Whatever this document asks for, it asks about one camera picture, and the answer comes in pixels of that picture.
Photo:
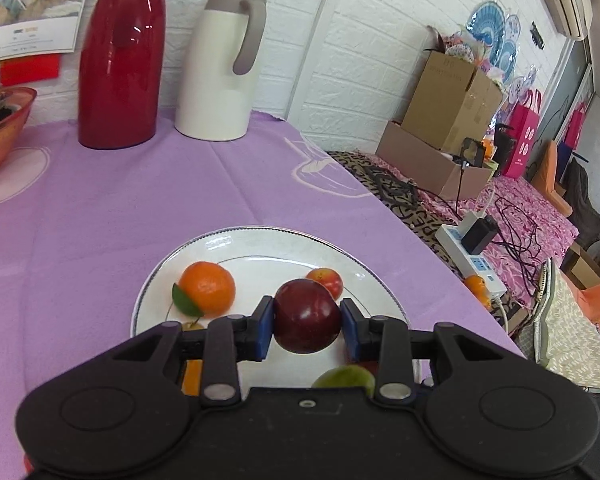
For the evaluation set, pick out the bedding wall poster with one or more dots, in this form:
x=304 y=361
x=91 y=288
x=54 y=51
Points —
x=30 y=10

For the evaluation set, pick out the dark red apple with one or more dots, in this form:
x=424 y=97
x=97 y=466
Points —
x=305 y=315

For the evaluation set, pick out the small pink gift bag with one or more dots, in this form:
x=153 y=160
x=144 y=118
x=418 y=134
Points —
x=575 y=125

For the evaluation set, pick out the red thermos jug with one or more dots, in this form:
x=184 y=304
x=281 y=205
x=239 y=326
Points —
x=120 y=85

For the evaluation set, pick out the green apple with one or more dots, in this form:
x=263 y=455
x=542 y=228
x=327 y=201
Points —
x=345 y=376

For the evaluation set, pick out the black wall bracket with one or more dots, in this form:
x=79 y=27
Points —
x=536 y=35

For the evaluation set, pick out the black clip-on device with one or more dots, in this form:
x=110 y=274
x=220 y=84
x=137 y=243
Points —
x=472 y=152

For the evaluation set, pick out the orange beside power strip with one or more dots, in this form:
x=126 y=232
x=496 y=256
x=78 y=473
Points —
x=477 y=287

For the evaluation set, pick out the small red yellow apple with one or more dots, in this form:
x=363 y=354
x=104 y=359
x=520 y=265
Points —
x=327 y=280

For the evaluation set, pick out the white thermos jug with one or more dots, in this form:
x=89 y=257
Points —
x=210 y=85

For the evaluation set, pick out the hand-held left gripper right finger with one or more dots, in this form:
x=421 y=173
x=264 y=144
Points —
x=350 y=330

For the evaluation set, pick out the small yellow fruit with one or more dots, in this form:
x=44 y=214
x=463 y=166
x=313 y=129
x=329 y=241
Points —
x=194 y=326

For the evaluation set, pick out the large orange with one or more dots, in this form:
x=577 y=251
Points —
x=210 y=285

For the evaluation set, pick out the white charger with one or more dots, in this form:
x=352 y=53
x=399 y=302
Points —
x=472 y=220

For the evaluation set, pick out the flat cardboard box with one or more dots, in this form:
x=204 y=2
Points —
x=415 y=160

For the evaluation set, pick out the white wall conduit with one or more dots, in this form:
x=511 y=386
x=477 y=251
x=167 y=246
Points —
x=317 y=40

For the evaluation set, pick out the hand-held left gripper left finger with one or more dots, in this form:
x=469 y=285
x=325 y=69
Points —
x=263 y=330

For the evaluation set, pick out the purple tablecloth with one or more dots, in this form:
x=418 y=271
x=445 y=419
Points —
x=105 y=220

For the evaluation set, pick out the white power strip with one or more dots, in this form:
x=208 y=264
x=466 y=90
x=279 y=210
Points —
x=455 y=240

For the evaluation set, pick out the large pink gift bag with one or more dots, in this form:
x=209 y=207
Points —
x=522 y=135

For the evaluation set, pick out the black charger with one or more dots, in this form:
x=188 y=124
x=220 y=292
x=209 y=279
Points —
x=480 y=235

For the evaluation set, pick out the orange glass bowl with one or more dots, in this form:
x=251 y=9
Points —
x=5 y=140

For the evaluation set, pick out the orange chair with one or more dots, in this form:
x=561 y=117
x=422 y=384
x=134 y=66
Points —
x=550 y=175

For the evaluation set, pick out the dark clothing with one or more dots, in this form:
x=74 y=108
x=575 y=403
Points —
x=585 y=205

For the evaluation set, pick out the pink floral blanket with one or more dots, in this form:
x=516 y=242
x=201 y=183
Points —
x=530 y=205

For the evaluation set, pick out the small blue decorative fan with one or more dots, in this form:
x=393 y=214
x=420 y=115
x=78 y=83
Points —
x=512 y=29

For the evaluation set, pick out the grey patterned cushion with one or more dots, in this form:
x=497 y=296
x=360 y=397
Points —
x=575 y=340

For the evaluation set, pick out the white plate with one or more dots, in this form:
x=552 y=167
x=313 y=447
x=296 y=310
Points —
x=280 y=255

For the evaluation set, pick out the brown patterned cloth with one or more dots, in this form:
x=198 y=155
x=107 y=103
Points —
x=380 y=180

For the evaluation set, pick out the tall cardboard box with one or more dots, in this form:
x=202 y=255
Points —
x=445 y=105

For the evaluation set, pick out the large blue decorative fan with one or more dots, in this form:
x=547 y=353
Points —
x=486 y=25

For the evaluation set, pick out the small orange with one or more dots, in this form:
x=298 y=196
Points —
x=192 y=377

